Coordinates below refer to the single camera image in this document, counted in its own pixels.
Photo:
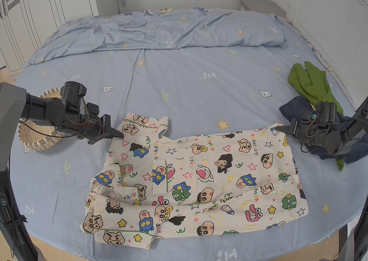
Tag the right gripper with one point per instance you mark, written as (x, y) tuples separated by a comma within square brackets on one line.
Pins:
[(304, 133)]

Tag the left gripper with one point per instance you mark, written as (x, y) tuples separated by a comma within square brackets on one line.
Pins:
[(89, 129)]

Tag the cream printed pyjama top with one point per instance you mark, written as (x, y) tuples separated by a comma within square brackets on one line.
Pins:
[(201, 190)]

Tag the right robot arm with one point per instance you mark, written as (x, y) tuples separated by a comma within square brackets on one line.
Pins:
[(345, 136)]

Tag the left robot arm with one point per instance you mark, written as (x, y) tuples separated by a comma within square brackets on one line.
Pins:
[(37, 107)]

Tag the dark blue garment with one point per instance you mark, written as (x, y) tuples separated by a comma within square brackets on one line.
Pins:
[(293, 110)]

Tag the round woven basket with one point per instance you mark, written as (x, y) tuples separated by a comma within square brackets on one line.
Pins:
[(37, 142)]

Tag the bed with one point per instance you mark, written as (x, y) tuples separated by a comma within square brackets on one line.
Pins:
[(201, 87)]

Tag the green shorts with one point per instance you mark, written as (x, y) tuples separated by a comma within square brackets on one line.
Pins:
[(310, 84)]

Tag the pale blue quilt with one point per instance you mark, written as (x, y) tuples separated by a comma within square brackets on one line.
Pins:
[(161, 32)]

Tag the white wardrobe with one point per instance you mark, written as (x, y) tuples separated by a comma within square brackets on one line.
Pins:
[(28, 9)]

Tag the grey bedside table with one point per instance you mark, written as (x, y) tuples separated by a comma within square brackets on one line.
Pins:
[(258, 3)]

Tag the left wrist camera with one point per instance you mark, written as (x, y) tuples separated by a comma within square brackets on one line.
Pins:
[(93, 109)]

